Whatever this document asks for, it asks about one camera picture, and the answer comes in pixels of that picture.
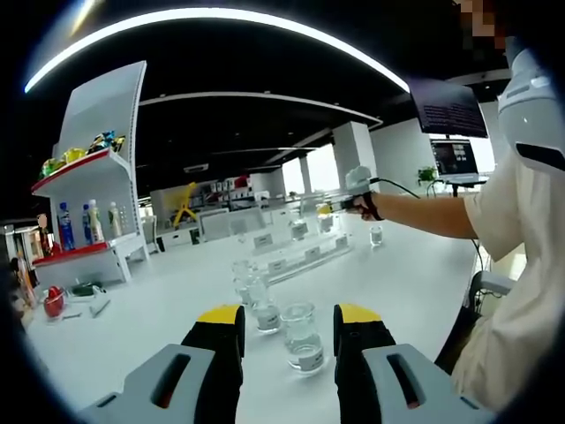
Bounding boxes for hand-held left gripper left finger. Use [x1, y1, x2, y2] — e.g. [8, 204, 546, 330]
[79, 303, 246, 424]

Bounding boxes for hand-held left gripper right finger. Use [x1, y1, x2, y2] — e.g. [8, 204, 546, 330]
[333, 302, 495, 424]

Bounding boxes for clear acrylic reagent rack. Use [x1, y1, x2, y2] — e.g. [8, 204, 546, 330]
[251, 201, 357, 286]

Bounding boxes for white beige drink bottle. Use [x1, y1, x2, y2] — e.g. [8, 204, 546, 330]
[108, 201, 124, 239]

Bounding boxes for white green drink bottle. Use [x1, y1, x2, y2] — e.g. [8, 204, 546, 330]
[87, 199, 106, 244]

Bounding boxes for small blue drink bottle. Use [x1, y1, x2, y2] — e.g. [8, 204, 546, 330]
[81, 204, 94, 246]

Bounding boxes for tall blue drink bottle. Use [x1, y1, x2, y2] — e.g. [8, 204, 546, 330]
[58, 201, 76, 252]

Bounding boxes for person's right hand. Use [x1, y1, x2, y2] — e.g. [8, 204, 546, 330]
[354, 193, 385, 222]

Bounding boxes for bright computer monitor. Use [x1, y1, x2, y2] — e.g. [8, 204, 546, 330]
[430, 137, 482, 182]

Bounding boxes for grey desk partition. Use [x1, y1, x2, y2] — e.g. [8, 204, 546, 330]
[198, 207, 268, 242]

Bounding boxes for storage shelves with boxes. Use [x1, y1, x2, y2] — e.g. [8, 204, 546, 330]
[200, 175, 266, 211]

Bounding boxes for dark text monitor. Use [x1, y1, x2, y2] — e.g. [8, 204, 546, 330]
[409, 79, 490, 139]

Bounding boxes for dark green small device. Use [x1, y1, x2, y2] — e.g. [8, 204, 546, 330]
[70, 281, 107, 298]

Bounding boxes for white seat chair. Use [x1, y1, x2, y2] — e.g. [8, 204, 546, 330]
[467, 269, 516, 310]

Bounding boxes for red round container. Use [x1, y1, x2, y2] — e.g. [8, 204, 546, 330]
[42, 285, 66, 319]

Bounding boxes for white worn chest device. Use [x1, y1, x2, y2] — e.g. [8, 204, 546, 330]
[496, 37, 565, 178]

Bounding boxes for person in beige shirt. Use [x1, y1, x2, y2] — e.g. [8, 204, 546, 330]
[449, 145, 565, 414]

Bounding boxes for curved ceiling light strip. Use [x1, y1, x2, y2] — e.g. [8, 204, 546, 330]
[24, 7, 411, 95]

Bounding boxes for blue snack bag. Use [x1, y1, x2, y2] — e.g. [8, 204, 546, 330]
[87, 130, 117, 154]

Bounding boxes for yellow green snack bag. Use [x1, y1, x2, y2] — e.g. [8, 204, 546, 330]
[40, 158, 65, 178]

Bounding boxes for white display shelf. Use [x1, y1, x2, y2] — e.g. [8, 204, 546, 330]
[30, 60, 151, 288]

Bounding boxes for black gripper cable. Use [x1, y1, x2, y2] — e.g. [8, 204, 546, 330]
[373, 176, 423, 201]

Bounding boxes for yellow frame structure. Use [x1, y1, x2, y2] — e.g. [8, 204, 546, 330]
[171, 181, 200, 229]

